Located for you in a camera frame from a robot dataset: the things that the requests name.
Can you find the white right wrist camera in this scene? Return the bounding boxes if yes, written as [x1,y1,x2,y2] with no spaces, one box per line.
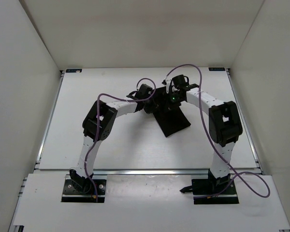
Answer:
[162,77,173,94]

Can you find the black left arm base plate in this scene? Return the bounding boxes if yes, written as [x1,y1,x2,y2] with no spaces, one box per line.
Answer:
[61,175,107,203]

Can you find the black skirt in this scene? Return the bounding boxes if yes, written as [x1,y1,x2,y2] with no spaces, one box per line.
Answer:
[144,87,191,137]

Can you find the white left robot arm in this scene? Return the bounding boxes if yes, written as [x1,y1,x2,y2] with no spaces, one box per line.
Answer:
[70,84,165,194]

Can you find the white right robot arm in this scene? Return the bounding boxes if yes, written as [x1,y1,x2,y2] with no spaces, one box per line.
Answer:
[162,75,243,194]

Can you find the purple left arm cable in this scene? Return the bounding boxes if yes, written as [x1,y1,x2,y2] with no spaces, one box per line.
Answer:
[84,78,157,203]

